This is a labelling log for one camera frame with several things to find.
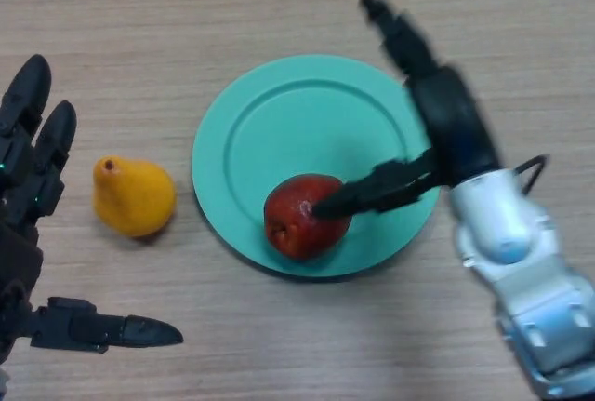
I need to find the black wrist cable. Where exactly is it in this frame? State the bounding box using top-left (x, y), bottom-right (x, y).
top-left (510, 154), bottom-right (552, 197)

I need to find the yellow pear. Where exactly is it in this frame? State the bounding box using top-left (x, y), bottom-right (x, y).
top-left (92, 155), bottom-right (178, 238)

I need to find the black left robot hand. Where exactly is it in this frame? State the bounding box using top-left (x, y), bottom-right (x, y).
top-left (0, 53), bottom-right (185, 365)

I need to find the green round plate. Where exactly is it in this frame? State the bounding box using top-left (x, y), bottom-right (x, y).
top-left (191, 53), bottom-right (443, 279)

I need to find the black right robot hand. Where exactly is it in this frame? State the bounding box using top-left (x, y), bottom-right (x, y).
top-left (311, 0), bottom-right (502, 221)

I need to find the red apple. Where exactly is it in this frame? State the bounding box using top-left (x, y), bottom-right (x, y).
top-left (263, 173), bottom-right (351, 261)

